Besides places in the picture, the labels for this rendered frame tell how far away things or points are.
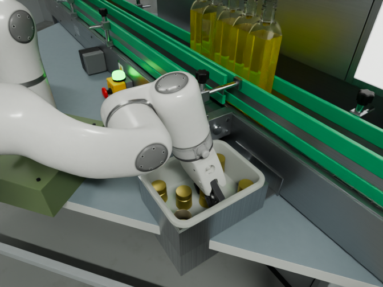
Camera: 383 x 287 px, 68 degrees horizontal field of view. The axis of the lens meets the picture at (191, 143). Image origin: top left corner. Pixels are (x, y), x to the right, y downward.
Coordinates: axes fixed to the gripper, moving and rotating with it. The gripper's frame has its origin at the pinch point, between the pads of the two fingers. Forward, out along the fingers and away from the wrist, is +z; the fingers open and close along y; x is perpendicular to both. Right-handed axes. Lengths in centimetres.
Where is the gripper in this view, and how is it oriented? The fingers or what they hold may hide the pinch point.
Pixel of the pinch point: (207, 191)
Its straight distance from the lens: 62.2
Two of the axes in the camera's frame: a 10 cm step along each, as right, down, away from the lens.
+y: -5.2, -5.4, 6.6
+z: 2.2, 6.7, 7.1
